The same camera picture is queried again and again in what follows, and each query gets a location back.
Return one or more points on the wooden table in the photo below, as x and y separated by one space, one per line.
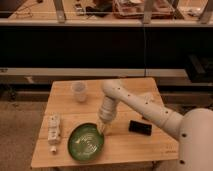
121 146

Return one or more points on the black rectangular phone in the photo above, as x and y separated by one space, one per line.
141 128

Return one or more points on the translucent plastic cup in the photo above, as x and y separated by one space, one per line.
79 90

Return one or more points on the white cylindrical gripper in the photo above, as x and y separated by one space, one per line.
107 114

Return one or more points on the white power strip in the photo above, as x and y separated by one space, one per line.
54 137

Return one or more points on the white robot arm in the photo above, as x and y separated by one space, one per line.
193 130

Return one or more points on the green ceramic bowl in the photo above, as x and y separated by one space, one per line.
85 143

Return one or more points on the black box on right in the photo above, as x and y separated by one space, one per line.
199 69

